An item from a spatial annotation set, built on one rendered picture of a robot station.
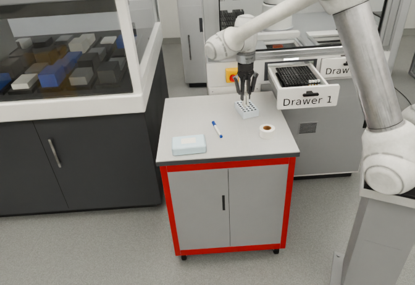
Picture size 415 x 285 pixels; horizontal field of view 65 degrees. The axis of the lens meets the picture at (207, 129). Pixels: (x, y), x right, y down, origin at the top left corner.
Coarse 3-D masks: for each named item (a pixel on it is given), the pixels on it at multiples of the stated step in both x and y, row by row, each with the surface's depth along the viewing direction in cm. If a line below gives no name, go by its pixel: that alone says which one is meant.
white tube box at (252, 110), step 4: (236, 104) 169; (240, 104) 168; (252, 104) 167; (236, 108) 170; (240, 108) 165; (244, 108) 165; (248, 108) 164; (252, 108) 164; (256, 108) 164; (240, 112) 165; (244, 112) 162; (248, 112) 161; (252, 112) 162; (256, 112) 163; (244, 116) 162; (248, 116) 163; (252, 116) 163
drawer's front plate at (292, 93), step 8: (280, 88) 152; (288, 88) 151; (296, 88) 151; (304, 88) 151; (312, 88) 152; (320, 88) 152; (328, 88) 152; (336, 88) 152; (280, 96) 153; (288, 96) 153; (296, 96) 154; (312, 96) 154; (320, 96) 154; (336, 96) 154; (280, 104) 156; (288, 104) 156; (304, 104) 156; (312, 104) 156; (320, 104) 156; (328, 104) 157; (336, 104) 157
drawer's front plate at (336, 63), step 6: (324, 60) 178; (330, 60) 178; (336, 60) 178; (342, 60) 179; (324, 66) 180; (330, 66) 180; (336, 66) 180; (342, 66) 181; (324, 72) 182; (336, 72) 182; (342, 72) 183; (348, 72) 183
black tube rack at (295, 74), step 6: (294, 66) 179; (300, 66) 179; (306, 66) 179; (276, 72) 181; (282, 72) 173; (288, 72) 173; (294, 72) 173; (300, 72) 173; (306, 72) 172; (282, 78) 168; (288, 78) 168; (294, 78) 167; (300, 78) 167; (306, 78) 167; (312, 78) 166; (282, 84) 168
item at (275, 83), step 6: (270, 66) 183; (276, 66) 183; (282, 66) 183; (288, 66) 183; (312, 66) 179; (270, 72) 176; (312, 72) 179; (318, 72) 172; (270, 78) 175; (276, 78) 183; (318, 78) 171; (270, 84) 176; (276, 84) 164; (324, 84) 163; (276, 90) 163
